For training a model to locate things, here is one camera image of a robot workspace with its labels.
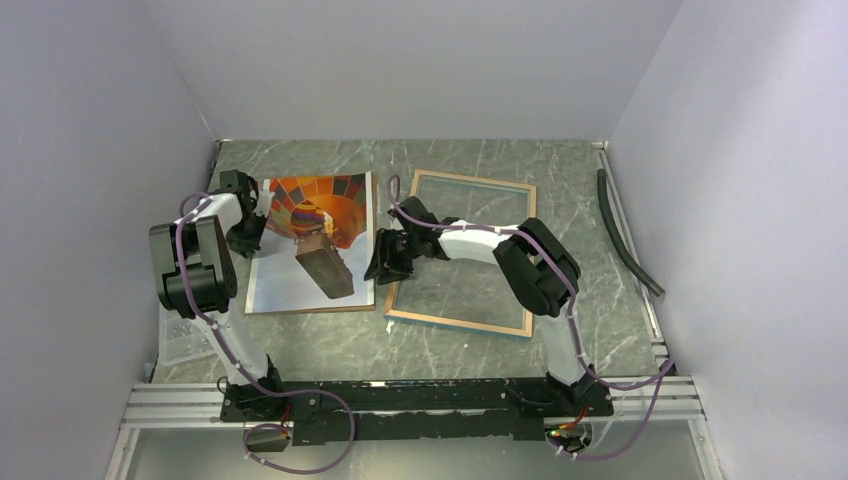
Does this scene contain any clear plastic frame sheet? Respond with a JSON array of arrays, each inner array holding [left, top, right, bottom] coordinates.
[[396, 177, 533, 329]]

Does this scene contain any aluminium extrusion rail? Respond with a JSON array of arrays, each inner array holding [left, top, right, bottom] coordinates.
[[122, 376, 706, 428]]

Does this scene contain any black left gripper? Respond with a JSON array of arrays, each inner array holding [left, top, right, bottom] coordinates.
[[227, 209, 269, 259]]

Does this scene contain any blue wooden picture frame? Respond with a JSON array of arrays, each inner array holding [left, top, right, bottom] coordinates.
[[384, 169, 538, 339]]

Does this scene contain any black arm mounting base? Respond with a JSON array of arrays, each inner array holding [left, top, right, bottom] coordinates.
[[220, 375, 614, 446]]

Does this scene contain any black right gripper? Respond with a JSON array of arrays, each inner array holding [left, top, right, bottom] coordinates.
[[364, 228, 423, 285]]

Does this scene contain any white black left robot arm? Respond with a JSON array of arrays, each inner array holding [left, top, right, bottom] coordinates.
[[148, 170, 287, 420]]

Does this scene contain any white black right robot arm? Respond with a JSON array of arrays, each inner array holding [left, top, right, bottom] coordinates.
[[364, 196, 591, 415]]

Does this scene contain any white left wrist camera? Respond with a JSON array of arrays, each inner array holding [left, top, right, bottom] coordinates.
[[254, 190, 274, 217]]

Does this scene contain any clear plastic screw box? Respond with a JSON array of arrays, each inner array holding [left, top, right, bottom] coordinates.
[[158, 306, 214, 366]]

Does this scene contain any black corrugated hose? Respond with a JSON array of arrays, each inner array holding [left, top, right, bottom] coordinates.
[[596, 168, 666, 297]]

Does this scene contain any brown frame backing board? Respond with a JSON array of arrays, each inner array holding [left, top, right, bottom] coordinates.
[[243, 173, 379, 317]]

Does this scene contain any hot air balloon photo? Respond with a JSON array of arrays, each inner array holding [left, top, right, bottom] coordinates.
[[245, 172, 376, 315]]

